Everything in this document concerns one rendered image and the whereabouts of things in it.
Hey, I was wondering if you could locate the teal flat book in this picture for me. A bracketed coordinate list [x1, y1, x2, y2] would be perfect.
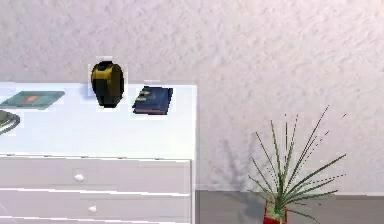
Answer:
[0, 90, 66, 110]

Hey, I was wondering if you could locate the green plant in red pot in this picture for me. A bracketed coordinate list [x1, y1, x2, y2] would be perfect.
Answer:
[247, 105, 348, 224]

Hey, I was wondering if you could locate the black and gold vase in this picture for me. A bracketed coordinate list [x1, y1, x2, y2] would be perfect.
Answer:
[90, 60, 126, 109]

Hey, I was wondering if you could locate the white chest of drawers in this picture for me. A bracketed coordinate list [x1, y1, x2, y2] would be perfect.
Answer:
[0, 82, 198, 224]

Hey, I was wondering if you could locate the dark blue book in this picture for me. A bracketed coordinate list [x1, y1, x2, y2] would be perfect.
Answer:
[131, 85, 174, 116]

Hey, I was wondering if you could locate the grey round dish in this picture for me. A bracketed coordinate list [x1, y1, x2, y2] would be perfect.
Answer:
[0, 110, 21, 136]

